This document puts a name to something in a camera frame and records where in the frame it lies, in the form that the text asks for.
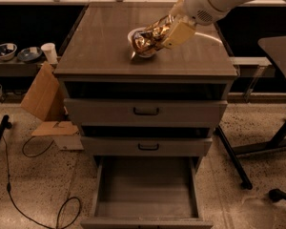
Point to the grey bottom drawer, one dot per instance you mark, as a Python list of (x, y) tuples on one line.
[(145, 192)]

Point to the blue patterned bowl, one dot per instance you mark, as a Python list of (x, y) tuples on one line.
[(29, 55), (7, 51)]

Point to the grey top drawer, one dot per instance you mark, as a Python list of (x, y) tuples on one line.
[(145, 113)]

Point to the blue patterned bowl left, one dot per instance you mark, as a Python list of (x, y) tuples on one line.
[(7, 51)]

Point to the grey middle drawer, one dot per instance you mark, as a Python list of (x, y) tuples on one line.
[(139, 146)]

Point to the brown cardboard box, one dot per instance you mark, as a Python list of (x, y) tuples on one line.
[(45, 101)]

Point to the black caster foot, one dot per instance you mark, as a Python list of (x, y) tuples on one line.
[(276, 195)]

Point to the white bowl on counter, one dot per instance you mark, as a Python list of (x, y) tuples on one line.
[(132, 52)]

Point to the white paper cup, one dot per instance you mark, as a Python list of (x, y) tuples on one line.
[(50, 51)]

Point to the blue patterned bowl right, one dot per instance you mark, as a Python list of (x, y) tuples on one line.
[(29, 55)]

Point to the grey drawer cabinet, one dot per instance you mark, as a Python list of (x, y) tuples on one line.
[(97, 65)]

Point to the dark side table top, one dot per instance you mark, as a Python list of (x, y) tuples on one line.
[(275, 50)]

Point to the grey side shelf left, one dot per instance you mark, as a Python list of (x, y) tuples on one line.
[(16, 68)]

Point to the black table leg frame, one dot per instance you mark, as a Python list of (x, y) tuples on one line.
[(276, 142)]

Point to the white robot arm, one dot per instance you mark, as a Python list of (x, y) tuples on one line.
[(188, 14)]

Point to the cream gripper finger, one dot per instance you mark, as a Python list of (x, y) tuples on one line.
[(178, 9), (178, 33)]

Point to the grey drawer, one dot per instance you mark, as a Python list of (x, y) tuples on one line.
[(145, 113), (139, 146), (145, 192)]

